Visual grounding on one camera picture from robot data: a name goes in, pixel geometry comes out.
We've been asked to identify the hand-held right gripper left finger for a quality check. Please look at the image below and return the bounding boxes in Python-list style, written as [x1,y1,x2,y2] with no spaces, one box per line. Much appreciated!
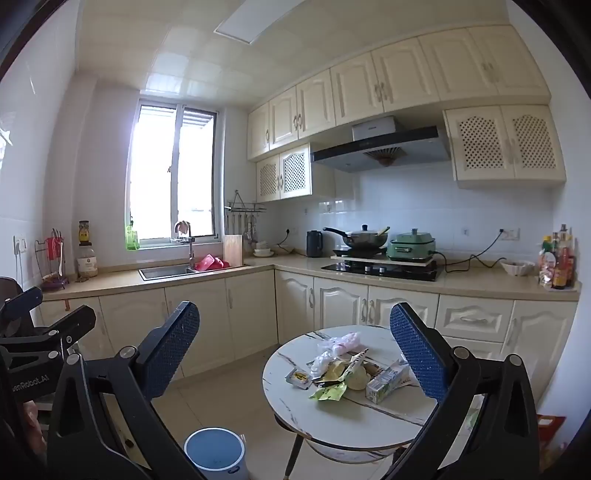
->
[46,301,218,480]

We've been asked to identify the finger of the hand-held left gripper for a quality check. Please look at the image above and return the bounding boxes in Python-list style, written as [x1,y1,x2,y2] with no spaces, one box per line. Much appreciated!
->
[0,286,44,337]
[0,305,97,368]

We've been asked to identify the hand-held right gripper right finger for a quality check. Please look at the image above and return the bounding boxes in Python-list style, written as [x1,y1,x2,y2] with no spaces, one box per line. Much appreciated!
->
[383,302,541,480]

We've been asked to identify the green white drink carton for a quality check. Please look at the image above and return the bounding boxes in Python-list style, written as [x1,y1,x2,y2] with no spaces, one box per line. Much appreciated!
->
[366,360,411,404]

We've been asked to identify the white striped paper sleeve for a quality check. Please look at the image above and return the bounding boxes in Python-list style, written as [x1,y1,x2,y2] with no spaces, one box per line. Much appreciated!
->
[339,348,370,381]

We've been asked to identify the yellow fruit peel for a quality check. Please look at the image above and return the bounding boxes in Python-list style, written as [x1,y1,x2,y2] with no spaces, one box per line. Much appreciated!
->
[346,367,370,391]

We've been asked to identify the trash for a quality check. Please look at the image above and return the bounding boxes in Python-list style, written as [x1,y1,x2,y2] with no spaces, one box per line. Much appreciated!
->
[318,331,362,357]

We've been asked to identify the yellow green snack packet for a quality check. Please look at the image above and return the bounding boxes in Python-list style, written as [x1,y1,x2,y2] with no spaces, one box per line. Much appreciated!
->
[318,360,352,384]

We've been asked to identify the clear plastic wrapper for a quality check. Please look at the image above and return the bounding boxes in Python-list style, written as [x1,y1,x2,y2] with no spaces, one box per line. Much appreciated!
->
[308,352,335,377]

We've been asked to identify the blue trash bin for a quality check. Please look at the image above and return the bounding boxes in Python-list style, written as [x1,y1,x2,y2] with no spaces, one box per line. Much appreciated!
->
[184,427,250,480]

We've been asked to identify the person's left hand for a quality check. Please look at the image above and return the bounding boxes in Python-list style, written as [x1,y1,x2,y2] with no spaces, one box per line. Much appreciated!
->
[23,400,48,465]

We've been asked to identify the cream sink base cabinet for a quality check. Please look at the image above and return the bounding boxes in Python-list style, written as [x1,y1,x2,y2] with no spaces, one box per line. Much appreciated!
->
[39,270,278,374]

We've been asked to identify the clear plastic jug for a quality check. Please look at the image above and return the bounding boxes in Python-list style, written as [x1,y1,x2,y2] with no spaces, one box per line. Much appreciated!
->
[76,244,99,280]

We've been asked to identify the steel sink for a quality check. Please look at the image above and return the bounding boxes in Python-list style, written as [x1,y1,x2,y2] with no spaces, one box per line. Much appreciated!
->
[139,263,199,281]

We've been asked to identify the black gas stove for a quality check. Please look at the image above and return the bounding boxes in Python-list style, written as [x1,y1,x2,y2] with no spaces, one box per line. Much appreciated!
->
[321,261,444,282]

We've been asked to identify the red dish basin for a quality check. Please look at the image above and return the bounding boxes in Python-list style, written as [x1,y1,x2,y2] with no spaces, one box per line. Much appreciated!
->
[194,254,230,272]

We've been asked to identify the cream stove base cabinet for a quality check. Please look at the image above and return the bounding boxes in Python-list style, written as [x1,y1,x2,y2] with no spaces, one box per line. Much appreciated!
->
[274,270,578,416]

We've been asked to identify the metal faucet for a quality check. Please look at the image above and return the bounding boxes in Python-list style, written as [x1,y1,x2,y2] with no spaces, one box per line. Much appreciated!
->
[174,220,197,273]

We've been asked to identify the green electric cooker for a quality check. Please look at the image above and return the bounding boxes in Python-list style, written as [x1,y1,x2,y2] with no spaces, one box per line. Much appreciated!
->
[386,228,437,261]

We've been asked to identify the round marble table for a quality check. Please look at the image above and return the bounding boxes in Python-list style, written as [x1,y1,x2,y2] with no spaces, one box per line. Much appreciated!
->
[262,325,439,480]

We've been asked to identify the wooden cutting board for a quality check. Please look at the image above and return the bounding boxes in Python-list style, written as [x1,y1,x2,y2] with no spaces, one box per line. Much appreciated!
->
[223,234,244,267]

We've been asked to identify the black induction cooker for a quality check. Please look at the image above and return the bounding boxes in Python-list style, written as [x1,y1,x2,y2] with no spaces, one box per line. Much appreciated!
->
[332,247,387,258]

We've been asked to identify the wok with lid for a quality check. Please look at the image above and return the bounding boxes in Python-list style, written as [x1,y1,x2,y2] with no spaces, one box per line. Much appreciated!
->
[322,224,391,250]

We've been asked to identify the white bowl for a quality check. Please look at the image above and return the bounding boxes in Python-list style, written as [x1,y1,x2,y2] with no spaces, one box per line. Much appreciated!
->
[501,260,535,278]

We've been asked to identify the hanging utensil rack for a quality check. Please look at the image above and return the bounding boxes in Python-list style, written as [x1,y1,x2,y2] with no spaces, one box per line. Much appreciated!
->
[225,189,267,241]

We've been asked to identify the group of condiment bottles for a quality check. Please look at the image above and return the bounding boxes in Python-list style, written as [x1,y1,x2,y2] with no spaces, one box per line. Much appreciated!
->
[538,224,578,291]

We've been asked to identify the sliding window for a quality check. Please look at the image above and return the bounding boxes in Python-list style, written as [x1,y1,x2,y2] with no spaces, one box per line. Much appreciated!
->
[126,99,220,247]

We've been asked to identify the small lattice door cabinet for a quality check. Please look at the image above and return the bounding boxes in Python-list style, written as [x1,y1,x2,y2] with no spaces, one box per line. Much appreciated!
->
[256,143,312,204]

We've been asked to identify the range hood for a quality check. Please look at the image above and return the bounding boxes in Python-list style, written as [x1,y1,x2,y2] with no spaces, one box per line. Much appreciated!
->
[310,115,452,174]

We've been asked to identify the wide lattice door cabinet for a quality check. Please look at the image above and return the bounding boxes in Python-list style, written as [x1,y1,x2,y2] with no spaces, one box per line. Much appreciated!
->
[443,105,568,189]

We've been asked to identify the cream upper cabinets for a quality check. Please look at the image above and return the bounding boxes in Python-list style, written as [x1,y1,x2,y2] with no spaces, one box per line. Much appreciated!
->
[247,25,552,162]

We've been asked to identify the ceiling light panel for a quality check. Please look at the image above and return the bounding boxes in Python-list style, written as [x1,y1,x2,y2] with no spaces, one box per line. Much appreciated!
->
[213,0,305,45]

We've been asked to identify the wire rack red utensils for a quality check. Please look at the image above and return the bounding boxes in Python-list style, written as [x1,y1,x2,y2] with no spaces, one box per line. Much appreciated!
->
[34,228,70,291]

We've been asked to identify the black power cable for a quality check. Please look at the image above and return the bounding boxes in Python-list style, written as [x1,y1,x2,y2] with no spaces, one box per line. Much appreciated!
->
[434,231,509,273]

